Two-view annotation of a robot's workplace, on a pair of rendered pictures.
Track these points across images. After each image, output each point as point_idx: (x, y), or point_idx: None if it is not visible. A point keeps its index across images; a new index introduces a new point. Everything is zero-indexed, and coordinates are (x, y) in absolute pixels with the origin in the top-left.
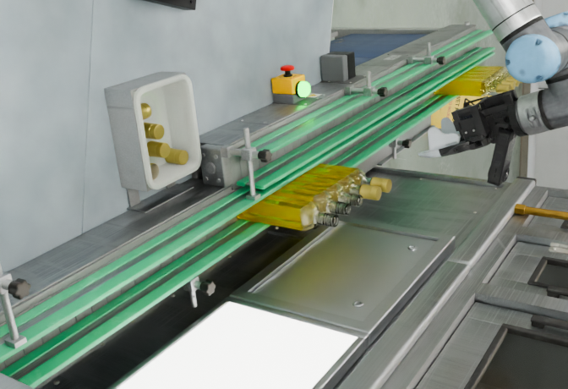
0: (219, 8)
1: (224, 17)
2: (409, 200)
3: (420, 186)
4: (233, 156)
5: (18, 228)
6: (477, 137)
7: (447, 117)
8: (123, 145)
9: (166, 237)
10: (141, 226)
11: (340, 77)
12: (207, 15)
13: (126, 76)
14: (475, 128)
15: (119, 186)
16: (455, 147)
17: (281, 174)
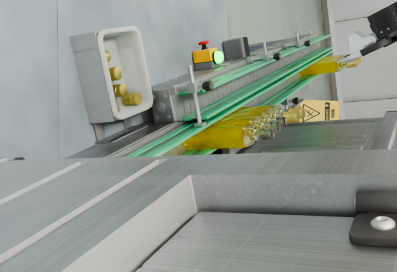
0: None
1: None
2: (309, 138)
3: (312, 129)
4: (178, 96)
5: (3, 150)
6: (392, 33)
7: (358, 31)
8: (90, 84)
9: (135, 154)
10: (112, 149)
11: (240, 54)
12: None
13: (87, 29)
14: (389, 27)
15: (87, 122)
16: (374, 44)
17: (218, 109)
